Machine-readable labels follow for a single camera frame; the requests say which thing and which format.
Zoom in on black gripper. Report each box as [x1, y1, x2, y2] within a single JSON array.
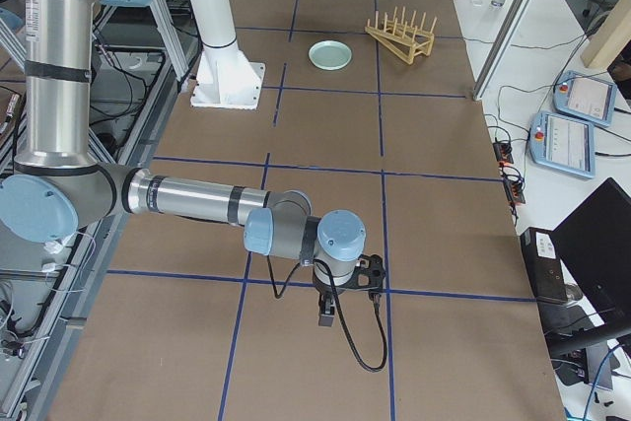
[[313, 254, 385, 327]]

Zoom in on light green plate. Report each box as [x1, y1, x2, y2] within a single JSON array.
[[308, 40, 352, 71]]

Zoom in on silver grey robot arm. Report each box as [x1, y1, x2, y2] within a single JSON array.
[[1, 0, 386, 325]]

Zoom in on wooden plate rack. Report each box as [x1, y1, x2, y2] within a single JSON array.
[[364, 6, 438, 65]]

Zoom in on lower orange black adapter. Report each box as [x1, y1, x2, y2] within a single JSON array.
[[503, 175, 526, 205]]

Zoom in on orange black adapter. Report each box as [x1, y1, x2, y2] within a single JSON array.
[[503, 175, 526, 205], [493, 140, 514, 166]]

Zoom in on black computer box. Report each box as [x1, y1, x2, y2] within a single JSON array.
[[520, 227, 567, 305]]

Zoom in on upper orange black adapter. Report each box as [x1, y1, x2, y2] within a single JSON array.
[[493, 140, 514, 166]]

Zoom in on black monitor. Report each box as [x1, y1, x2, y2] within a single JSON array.
[[548, 177, 630, 357]]

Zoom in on lower teach pendant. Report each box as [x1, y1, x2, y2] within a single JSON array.
[[528, 111, 596, 178]]

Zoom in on teach pendant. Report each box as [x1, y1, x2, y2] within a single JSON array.
[[553, 70, 618, 127], [528, 111, 596, 178]]

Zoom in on upper teach pendant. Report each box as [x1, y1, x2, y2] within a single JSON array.
[[553, 70, 618, 127]]

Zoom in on wooden beam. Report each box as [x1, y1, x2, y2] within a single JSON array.
[[581, 0, 631, 69]]

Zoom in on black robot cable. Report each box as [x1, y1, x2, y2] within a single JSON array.
[[265, 252, 388, 372]]

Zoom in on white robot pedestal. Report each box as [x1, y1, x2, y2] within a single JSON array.
[[190, 0, 265, 110]]

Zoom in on blue cable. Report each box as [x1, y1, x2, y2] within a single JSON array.
[[581, 339, 623, 421]]

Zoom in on aluminium frame post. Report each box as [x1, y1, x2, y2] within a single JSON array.
[[472, 0, 531, 101]]

